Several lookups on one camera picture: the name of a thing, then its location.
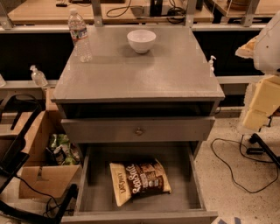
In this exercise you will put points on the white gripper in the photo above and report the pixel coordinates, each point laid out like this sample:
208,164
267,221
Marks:
269,48

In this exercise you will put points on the brown Late July chip bag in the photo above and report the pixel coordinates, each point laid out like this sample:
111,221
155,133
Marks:
138,178

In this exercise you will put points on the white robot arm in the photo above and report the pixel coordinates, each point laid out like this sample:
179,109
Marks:
266,59

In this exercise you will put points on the grey metal drawer cabinet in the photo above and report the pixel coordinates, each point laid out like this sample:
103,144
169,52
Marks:
171,80

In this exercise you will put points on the closed top drawer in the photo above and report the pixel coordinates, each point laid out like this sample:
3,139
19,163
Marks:
83,131

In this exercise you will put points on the open middle drawer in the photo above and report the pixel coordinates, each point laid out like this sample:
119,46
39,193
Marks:
96,202

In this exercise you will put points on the small white pump bottle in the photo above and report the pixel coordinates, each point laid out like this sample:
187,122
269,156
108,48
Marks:
211,64

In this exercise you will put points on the white ceramic bowl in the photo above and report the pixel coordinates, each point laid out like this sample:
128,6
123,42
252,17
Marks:
141,41

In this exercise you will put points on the clear plastic water bottle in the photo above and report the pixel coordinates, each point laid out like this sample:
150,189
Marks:
79,35

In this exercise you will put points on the green snack bags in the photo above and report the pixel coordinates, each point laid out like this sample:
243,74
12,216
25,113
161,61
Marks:
60,151

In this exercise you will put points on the cardboard box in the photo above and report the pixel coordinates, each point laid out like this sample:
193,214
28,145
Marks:
38,172

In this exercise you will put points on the wooden back desk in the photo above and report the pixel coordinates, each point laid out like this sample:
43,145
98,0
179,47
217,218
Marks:
56,12

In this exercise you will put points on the black metal frame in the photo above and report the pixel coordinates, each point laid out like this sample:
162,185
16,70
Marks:
12,158

